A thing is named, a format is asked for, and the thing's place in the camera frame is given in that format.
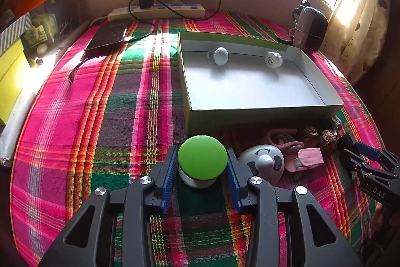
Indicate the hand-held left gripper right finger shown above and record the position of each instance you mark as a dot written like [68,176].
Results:
[232,179]

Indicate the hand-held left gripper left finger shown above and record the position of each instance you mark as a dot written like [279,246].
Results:
[168,176]

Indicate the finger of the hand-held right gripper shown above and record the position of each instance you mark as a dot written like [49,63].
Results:
[351,160]
[367,150]

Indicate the black rectangular device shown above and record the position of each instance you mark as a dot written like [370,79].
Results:
[345,140]

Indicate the white panda fan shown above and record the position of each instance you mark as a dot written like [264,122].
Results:
[247,157]

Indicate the green mushroom lamp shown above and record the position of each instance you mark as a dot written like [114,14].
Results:
[201,154]

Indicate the brown walnut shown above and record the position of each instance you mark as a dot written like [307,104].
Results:
[308,134]
[328,141]

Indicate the pink scissors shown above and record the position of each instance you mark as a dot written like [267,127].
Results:
[278,135]

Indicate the pink usb device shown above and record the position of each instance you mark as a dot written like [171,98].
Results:
[307,157]

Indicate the plaid blanket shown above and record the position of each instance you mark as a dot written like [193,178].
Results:
[109,129]

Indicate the white round ball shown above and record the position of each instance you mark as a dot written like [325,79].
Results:
[221,56]

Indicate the white round jar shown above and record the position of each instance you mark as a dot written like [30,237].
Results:
[273,59]

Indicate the cream dotted curtain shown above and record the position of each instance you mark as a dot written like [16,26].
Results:
[359,20]

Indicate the beige device with black mesh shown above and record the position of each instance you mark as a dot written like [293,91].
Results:
[314,29]

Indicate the black flat power bank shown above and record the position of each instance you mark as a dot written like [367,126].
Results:
[107,35]

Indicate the cream power strip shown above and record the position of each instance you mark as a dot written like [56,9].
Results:
[175,12]

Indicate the yellow box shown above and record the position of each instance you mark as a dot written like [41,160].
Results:
[12,76]

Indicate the green label card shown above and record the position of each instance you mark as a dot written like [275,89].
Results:
[37,33]

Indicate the striped box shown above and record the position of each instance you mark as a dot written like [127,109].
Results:
[14,31]

